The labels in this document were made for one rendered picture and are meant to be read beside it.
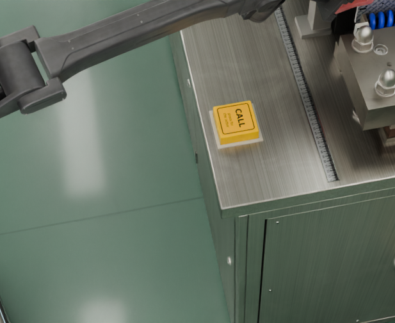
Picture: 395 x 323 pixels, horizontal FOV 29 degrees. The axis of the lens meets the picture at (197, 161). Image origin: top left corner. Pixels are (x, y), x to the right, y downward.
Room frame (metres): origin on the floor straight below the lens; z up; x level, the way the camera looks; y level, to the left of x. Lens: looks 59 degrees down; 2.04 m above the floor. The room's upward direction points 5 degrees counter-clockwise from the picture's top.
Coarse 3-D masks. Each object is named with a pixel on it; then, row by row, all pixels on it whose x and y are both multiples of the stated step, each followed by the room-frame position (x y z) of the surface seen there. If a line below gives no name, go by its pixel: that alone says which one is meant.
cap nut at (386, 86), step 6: (384, 72) 0.73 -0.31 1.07; (390, 72) 0.72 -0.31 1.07; (378, 78) 0.73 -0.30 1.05; (384, 78) 0.72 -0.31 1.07; (390, 78) 0.72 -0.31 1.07; (378, 84) 0.72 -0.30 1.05; (384, 84) 0.72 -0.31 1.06; (390, 84) 0.71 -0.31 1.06; (378, 90) 0.72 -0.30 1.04; (384, 90) 0.71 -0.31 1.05; (390, 90) 0.71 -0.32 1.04; (384, 96) 0.71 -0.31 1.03; (390, 96) 0.71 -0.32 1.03
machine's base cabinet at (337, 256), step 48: (192, 96) 1.12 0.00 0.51; (192, 144) 1.24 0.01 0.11; (384, 192) 0.63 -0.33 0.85; (240, 240) 0.60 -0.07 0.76; (288, 240) 0.62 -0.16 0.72; (336, 240) 0.63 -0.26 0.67; (384, 240) 0.64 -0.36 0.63; (240, 288) 0.60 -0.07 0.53; (288, 288) 0.62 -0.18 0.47; (336, 288) 0.63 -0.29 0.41; (384, 288) 0.65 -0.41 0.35
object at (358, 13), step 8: (376, 0) 0.89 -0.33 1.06; (384, 0) 0.89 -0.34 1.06; (392, 0) 0.89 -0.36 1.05; (368, 8) 0.89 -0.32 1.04; (376, 8) 0.89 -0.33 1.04; (384, 8) 0.89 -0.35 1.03; (392, 8) 0.90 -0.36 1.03; (360, 16) 0.89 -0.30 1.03; (368, 16) 0.89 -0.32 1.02; (376, 16) 0.89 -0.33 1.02
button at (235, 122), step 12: (216, 108) 0.79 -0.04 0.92; (228, 108) 0.79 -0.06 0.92; (240, 108) 0.79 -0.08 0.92; (252, 108) 0.78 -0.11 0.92; (216, 120) 0.76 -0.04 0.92; (228, 120) 0.76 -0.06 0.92; (240, 120) 0.76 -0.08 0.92; (252, 120) 0.76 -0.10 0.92; (228, 132) 0.74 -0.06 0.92; (240, 132) 0.73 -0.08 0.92; (252, 132) 0.73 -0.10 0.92
